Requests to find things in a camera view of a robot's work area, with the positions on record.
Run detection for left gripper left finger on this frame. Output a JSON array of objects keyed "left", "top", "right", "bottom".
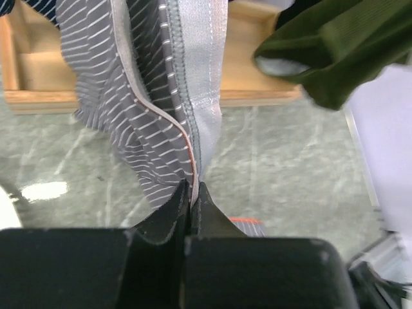
[{"left": 1, "top": 182, "right": 189, "bottom": 308}]

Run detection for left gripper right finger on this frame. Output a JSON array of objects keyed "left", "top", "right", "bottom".
[{"left": 183, "top": 184, "right": 358, "bottom": 308}]

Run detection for grey striped boxer underwear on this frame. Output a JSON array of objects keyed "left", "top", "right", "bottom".
[{"left": 55, "top": 0, "right": 267, "bottom": 238}]

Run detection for wooden hanger stand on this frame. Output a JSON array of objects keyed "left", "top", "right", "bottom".
[{"left": 0, "top": 0, "right": 303, "bottom": 115}]

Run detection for olive green hanging underwear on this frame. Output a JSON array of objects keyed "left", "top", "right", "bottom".
[{"left": 254, "top": 1, "right": 411, "bottom": 110}]

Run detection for navy striped hanging underwear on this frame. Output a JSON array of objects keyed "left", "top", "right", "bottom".
[{"left": 0, "top": 0, "right": 62, "bottom": 30}]

